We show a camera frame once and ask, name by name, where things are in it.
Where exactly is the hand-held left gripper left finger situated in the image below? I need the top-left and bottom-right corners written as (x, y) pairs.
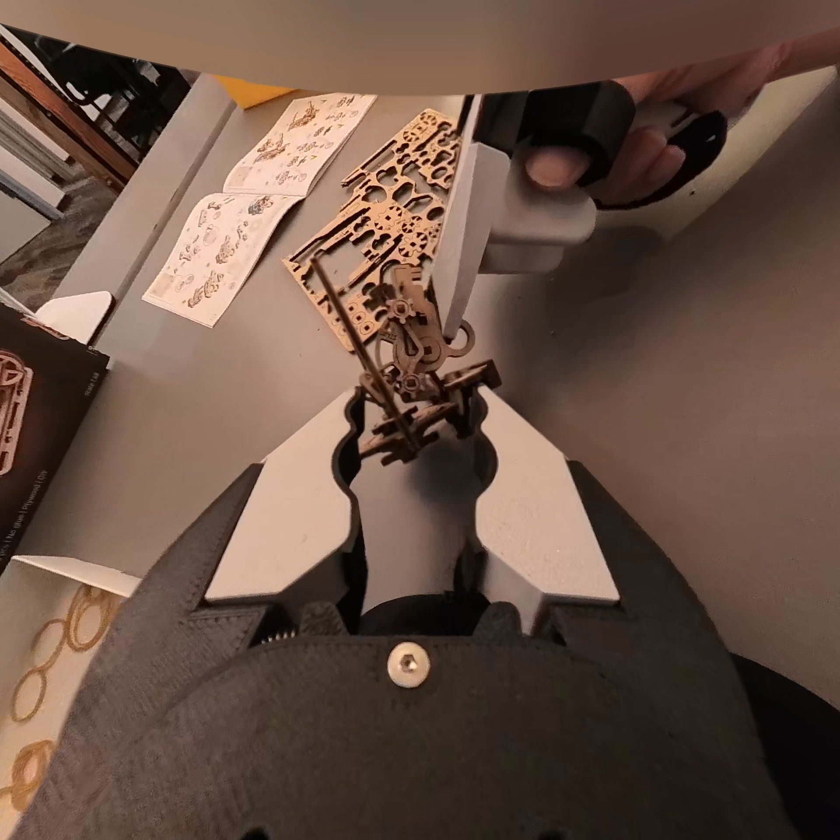
top-left (203, 388), bottom-right (368, 631)

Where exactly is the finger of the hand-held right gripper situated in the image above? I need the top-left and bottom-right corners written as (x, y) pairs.
top-left (430, 95), bottom-right (511, 339)

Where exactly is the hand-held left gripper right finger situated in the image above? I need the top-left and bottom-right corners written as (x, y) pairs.
top-left (469, 386), bottom-right (622, 634)

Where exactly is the wooden gear model assembly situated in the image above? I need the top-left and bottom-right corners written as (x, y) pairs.
top-left (310, 256), bottom-right (503, 467)

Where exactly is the wooden parts sheet with ovals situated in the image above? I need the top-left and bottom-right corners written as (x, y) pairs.
top-left (282, 190), bottom-right (448, 352)

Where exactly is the black model kit box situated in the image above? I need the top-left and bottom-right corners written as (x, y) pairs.
top-left (0, 305), bottom-right (111, 573)

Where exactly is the person's right hand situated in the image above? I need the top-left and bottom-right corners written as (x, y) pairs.
top-left (525, 28), bottom-right (840, 206)

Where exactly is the pile of rubber bands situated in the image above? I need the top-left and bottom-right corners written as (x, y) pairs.
top-left (0, 584), bottom-right (120, 812)

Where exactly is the illustrated instruction booklet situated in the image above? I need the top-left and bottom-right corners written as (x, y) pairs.
top-left (142, 93), bottom-right (379, 328)

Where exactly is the dark wooden shelf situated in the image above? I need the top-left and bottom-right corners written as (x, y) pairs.
top-left (0, 25), bottom-right (199, 193)

